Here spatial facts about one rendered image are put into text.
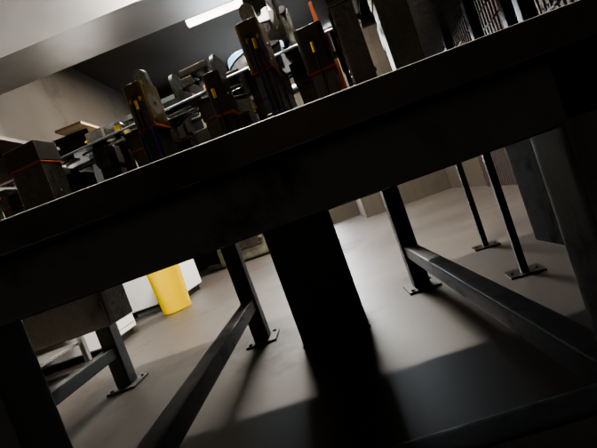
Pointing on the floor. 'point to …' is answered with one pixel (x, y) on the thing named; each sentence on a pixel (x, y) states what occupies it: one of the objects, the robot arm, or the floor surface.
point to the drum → (170, 289)
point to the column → (316, 279)
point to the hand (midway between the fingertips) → (284, 39)
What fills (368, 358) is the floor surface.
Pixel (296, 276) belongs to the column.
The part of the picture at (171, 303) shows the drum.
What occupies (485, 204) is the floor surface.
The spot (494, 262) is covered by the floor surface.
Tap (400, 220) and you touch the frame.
